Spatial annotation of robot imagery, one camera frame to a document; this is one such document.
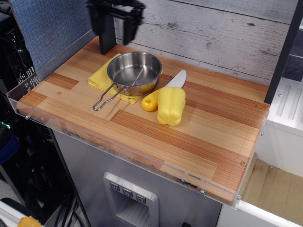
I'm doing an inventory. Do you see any stainless steel pan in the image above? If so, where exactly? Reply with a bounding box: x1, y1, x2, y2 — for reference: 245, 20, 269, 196
93, 52, 162, 111

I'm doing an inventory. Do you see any yellow object bottom left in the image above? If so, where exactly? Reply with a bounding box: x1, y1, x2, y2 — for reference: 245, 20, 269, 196
17, 216, 42, 227

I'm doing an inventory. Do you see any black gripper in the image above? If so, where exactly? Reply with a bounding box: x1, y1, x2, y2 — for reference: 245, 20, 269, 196
87, 0, 145, 45

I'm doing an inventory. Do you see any blue fabric panel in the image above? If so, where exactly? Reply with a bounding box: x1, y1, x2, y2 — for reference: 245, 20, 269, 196
9, 0, 95, 81

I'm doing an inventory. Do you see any white knife yellow handle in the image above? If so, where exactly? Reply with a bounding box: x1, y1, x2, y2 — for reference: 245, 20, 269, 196
141, 70, 187, 112

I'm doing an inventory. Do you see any clear acrylic table guard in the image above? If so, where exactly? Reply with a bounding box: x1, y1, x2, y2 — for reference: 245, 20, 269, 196
8, 38, 269, 206

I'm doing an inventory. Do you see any black right vertical post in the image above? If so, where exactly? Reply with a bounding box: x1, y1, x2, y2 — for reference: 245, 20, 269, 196
264, 0, 303, 104

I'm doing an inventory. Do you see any white toy sink unit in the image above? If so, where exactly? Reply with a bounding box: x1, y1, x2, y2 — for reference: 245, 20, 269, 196
238, 78, 303, 227

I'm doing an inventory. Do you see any yellow plastic bell pepper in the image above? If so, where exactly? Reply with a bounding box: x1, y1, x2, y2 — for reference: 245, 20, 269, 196
157, 88, 186, 126

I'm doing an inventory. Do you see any black vertical post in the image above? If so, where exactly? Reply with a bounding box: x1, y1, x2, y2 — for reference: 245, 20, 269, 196
264, 0, 303, 104
99, 14, 116, 54

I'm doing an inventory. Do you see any silver toy fridge dispenser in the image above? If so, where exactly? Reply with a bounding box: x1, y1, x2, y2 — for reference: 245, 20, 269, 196
103, 172, 160, 227

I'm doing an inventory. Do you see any yellow folded cloth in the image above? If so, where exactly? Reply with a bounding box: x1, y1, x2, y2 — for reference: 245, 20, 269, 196
88, 54, 142, 104

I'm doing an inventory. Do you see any black left vertical post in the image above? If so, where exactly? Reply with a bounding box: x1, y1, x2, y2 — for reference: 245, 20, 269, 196
99, 14, 116, 54

